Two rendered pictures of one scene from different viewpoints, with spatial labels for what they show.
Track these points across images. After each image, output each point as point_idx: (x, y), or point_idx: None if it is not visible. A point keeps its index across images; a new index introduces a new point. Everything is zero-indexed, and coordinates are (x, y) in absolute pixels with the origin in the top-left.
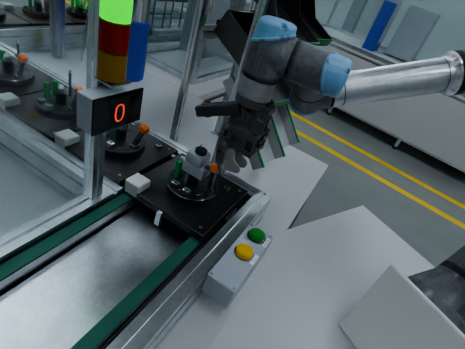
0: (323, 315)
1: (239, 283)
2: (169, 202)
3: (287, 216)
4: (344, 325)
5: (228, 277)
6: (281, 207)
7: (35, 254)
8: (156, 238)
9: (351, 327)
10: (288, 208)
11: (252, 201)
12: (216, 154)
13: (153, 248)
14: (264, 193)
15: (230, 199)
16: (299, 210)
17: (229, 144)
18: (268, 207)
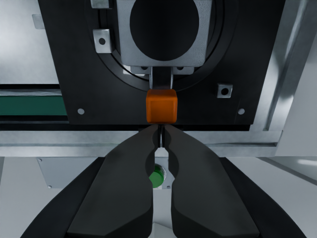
0: (153, 212)
1: (61, 187)
2: (73, 17)
3: (284, 148)
4: (152, 229)
5: (55, 176)
6: (302, 134)
7: None
8: (42, 40)
9: (149, 236)
10: (306, 144)
11: (231, 139)
12: (62, 191)
13: (25, 52)
14: (276, 143)
15: (195, 111)
16: (312, 156)
17: (182, 223)
18: (289, 120)
